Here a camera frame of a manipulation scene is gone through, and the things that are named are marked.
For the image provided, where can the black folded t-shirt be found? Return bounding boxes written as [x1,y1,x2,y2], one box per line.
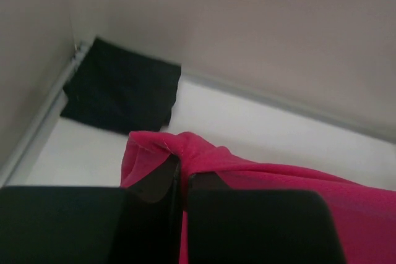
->
[61,38,181,135]

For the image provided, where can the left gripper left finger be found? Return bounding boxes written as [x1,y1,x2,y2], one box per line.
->
[1,156,181,263]

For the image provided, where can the pink t-shirt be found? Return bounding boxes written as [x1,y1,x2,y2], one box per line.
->
[119,130,396,264]

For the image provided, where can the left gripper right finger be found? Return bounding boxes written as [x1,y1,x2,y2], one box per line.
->
[187,173,347,263]

